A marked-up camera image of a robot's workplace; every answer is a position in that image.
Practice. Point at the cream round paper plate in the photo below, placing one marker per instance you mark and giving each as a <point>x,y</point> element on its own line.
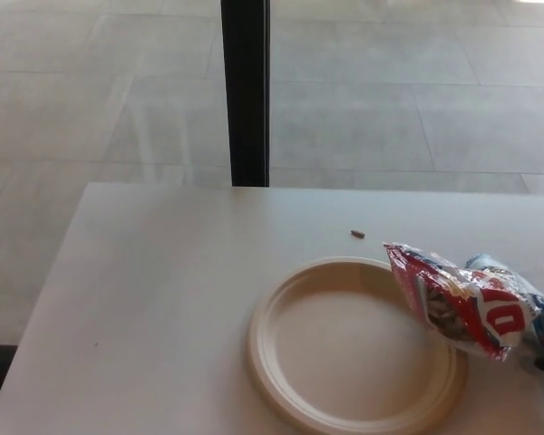
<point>340,344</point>

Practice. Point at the single stray sunflower seed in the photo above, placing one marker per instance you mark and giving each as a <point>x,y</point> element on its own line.
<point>357,234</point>

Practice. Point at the black vertical window frame post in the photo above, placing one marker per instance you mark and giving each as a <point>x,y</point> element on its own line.
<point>247,95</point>

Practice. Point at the red blue sunflower seed bag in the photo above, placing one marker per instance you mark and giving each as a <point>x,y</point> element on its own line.
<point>476,308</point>

